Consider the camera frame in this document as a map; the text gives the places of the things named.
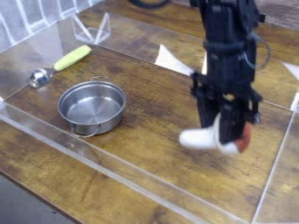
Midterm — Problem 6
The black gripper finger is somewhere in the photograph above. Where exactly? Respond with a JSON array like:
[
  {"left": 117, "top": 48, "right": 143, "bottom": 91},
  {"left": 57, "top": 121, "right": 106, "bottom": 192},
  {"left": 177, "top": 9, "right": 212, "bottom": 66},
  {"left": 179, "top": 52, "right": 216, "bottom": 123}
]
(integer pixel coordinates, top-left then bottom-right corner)
[
  {"left": 220, "top": 100, "right": 252, "bottom": 144},
  {"left": 198, "top": 96, "right": 221, "bottom": 128}
]

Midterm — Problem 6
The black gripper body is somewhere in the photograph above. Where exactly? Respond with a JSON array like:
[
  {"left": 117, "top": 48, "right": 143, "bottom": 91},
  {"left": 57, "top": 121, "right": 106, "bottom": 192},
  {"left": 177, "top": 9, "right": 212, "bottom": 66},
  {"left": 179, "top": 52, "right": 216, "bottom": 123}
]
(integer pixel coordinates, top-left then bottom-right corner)
[{"left": 192, "top": 72, "right": 262, "bottom": 123}]

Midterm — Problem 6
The white red-capped toy mushroom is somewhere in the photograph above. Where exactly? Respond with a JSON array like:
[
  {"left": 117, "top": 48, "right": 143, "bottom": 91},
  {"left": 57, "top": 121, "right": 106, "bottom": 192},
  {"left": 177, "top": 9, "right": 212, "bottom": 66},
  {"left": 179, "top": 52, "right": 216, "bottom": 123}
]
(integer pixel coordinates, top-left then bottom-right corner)
[{"left": 179, "top": 115, "right": 253, "bottom": 154}]

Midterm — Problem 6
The small silver pot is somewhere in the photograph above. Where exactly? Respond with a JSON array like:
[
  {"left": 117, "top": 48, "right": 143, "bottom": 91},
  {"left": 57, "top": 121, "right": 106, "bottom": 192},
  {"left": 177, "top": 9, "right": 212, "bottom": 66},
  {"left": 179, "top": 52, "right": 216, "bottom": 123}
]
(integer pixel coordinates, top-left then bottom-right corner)
[{"left": 58, "top": 76, "right": 127, "bottom": 137}]

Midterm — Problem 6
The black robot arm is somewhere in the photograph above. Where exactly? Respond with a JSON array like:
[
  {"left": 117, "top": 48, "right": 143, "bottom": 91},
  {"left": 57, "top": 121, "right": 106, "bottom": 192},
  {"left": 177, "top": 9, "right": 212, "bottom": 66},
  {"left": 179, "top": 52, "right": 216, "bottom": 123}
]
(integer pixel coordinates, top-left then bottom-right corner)
[{"left": 192, "top": 0, "right": 262, "bottom": 144}]

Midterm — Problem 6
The black bar at table edge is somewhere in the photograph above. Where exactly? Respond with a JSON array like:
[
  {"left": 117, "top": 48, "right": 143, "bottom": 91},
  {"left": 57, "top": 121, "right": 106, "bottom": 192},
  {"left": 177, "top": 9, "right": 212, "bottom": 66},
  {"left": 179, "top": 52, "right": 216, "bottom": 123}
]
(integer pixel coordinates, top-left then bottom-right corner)
[{"left": 258, "top": 13, "right": 268, "bottom": 23}]

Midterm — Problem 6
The clear acrylic barrier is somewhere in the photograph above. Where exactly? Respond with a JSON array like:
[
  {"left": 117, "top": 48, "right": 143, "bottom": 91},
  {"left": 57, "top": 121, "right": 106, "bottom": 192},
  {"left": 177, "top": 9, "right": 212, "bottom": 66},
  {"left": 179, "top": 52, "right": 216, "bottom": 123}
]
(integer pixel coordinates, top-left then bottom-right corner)
[{"left": 0, "top": 13, "right": 299, "bottom": 224}]

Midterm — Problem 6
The black cable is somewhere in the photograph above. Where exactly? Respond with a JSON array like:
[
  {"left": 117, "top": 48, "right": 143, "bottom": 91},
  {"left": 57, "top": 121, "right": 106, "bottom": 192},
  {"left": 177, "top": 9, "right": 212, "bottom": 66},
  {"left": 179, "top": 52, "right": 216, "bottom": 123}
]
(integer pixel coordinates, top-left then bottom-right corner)
[{"left": 127, "top": 0, "right": 273, "bottom": 72}]

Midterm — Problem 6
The green-handled metal scoop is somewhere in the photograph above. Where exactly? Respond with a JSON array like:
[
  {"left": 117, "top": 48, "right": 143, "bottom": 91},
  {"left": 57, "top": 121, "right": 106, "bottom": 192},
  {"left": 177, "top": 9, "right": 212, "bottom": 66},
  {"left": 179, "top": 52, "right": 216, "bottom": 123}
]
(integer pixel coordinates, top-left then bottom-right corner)
[{"left": 30, "top": 45, "right": 91, "bottom": 88}]

